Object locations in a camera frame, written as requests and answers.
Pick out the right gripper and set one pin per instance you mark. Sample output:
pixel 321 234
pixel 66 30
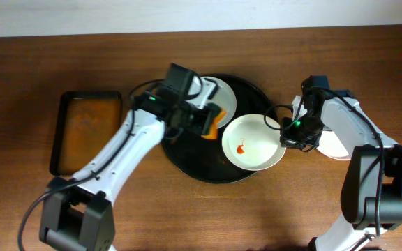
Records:
pixel 292 140

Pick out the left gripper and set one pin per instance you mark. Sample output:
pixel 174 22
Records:
pixel 207 119

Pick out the white plate with sauce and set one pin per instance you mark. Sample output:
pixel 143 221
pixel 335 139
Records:
pixel 329 144

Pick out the orange green scrub sponge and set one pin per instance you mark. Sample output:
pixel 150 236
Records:
pixel 216 125

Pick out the cream plate with sauce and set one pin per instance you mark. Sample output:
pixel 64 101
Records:
pixel 252 142

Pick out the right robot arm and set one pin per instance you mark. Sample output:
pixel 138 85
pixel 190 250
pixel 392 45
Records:
pixel 371 196

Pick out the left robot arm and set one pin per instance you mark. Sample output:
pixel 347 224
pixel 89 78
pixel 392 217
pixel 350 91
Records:
pixel 78 213

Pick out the round black serving tray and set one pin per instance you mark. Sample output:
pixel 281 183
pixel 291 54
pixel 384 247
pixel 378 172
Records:
pixel 204 159

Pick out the black rectangular water tray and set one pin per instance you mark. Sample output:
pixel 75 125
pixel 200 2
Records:
pixel 86 121

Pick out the grey-white plate with sauce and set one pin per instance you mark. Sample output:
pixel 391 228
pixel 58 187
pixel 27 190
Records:
pixel 225 98

